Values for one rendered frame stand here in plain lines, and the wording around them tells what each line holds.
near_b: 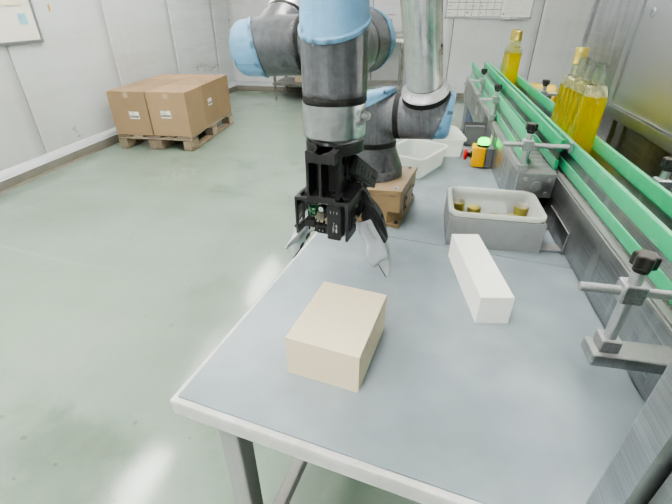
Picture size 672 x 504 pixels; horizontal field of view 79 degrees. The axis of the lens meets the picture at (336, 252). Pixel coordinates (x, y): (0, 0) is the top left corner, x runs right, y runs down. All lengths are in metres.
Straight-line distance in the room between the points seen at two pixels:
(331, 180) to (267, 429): 0.36
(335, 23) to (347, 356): 0.43
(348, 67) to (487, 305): 0.51
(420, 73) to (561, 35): 6.38
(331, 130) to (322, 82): 0.05
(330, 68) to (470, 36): 6.69
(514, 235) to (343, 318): 0.53
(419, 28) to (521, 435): 0.77
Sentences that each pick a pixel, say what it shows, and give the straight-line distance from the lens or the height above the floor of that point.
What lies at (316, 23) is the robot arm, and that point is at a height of 1.25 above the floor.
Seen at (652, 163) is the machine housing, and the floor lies 0.92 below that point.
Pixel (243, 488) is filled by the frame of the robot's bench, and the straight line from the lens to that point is 0.91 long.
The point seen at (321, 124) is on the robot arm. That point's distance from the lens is 0.48.
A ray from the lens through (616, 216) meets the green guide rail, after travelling 0.95.
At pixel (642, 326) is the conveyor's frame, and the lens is 0.80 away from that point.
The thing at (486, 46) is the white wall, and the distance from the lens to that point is 7.16.
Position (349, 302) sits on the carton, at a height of 0.82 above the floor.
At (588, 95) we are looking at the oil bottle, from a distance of 1.26.
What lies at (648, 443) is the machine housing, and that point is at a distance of 0.44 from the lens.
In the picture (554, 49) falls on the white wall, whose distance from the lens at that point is 7.35.
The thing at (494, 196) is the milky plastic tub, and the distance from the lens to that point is 1.18.
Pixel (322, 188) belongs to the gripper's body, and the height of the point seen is 1.07.
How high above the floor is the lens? 1.26
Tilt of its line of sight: 31 degrees down
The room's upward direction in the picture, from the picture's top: straight up
